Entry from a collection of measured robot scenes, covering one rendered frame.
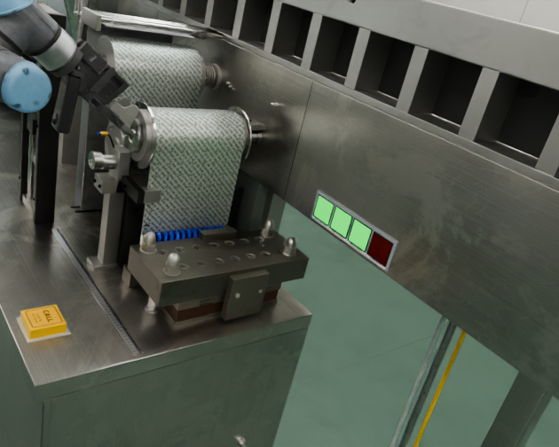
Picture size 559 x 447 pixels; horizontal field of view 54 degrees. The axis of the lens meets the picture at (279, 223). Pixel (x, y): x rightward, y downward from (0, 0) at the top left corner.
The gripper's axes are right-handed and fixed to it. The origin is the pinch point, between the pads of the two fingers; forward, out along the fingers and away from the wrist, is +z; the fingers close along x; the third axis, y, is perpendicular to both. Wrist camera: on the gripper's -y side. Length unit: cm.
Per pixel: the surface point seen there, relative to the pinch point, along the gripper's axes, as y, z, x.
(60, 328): -37.7, 9.3, -17.8
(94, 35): 13.3, -4.1, 37.0
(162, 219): -9.1, 19.8, -4.5
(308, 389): -28, 163, 17
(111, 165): -7.6, 5.1, 3.6
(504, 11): 208, 177, 93
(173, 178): -0.4, 14.0, -4.5
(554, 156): 41, 14, -70
